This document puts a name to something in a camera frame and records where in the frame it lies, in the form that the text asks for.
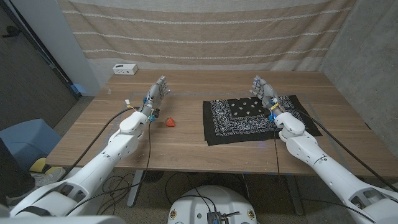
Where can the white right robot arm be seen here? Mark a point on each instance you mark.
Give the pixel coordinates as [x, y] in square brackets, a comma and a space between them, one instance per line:
[326, 168]

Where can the grey metal table leg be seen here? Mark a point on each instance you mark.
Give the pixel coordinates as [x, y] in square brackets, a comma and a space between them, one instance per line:
[135, 188]
[294, 196]

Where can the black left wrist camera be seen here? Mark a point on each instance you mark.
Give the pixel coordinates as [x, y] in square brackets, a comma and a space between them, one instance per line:
[155, 114]

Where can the red toy strawberry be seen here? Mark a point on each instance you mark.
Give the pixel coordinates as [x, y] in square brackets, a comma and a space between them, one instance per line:
[170, 122]

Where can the blue upholstered chair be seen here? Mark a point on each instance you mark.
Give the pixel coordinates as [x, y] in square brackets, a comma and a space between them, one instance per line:
[28, 137]

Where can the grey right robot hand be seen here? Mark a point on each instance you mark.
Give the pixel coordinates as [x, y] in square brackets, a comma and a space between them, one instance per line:
[267, 93]

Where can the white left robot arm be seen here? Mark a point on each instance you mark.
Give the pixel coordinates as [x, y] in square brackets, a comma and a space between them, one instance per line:
[102, 158]

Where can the beige striped backdrop cloth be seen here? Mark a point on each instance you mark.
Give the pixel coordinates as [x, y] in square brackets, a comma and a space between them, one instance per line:
[202, 40]

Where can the white power strip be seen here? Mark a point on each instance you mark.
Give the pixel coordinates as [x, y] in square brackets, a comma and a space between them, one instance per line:
[125, 69]

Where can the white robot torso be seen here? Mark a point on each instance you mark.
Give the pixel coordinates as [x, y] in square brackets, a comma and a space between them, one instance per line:
[217, 199]

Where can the small grey torso device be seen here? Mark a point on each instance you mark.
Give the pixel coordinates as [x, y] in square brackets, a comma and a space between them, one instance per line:
[214, 218]

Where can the black round floor disc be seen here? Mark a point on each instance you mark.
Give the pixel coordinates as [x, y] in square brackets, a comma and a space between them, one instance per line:
[154, 176]

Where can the black paisley bandana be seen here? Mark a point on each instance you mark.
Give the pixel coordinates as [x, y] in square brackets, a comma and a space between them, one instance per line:
[242, 124]

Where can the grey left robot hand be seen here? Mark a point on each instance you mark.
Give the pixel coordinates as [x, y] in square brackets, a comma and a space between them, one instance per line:
[154, 95]

